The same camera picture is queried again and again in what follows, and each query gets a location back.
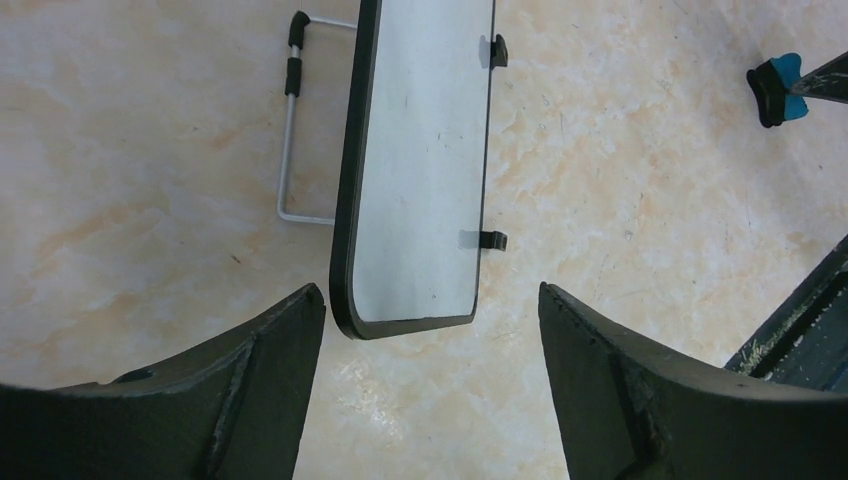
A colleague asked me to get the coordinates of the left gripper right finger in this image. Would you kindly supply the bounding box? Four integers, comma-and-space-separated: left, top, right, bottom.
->
538, 283, 847, 479

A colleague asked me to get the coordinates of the blue black whiteboard eraser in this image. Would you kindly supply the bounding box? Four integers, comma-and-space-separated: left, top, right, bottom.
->
746, 52, 809, 128

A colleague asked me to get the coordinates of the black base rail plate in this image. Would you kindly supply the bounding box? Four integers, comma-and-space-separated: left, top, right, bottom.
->
725, 239, 847, 394

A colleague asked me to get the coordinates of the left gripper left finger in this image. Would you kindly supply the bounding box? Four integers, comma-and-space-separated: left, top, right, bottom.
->
1, 284, 326, 479

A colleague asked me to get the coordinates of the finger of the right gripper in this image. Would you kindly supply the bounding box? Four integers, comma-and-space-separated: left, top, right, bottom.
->
787, 52, 847, 104

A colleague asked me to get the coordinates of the white whiteboard black frame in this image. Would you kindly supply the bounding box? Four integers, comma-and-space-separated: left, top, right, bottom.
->
327, 1, 509, 340

